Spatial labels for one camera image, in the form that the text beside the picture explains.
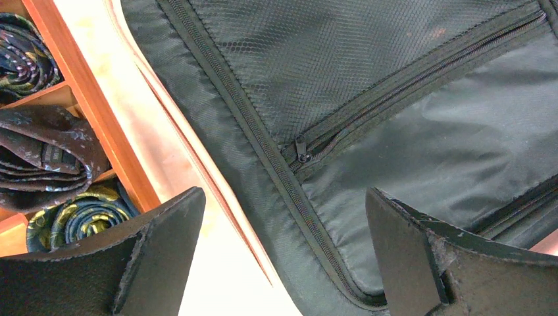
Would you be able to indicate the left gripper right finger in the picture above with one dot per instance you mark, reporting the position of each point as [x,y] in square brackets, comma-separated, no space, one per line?
[430,267]

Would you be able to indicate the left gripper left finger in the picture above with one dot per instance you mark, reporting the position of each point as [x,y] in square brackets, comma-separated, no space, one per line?
[139,267]

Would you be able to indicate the pink suitcase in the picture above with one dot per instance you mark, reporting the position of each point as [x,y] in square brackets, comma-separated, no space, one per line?
[449,107]

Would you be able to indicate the rolled yellow green tie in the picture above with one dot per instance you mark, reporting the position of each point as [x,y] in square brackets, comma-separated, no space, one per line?
[104,205]

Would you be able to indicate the rolled dark brown tie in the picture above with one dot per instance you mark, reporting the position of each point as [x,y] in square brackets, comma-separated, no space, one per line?
[43,157]

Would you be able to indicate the wooden compartment tray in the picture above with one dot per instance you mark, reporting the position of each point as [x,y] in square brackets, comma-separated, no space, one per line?
[79,96]

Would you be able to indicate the rolled green patterned tie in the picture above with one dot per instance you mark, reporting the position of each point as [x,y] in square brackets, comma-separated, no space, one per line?
[27,65]

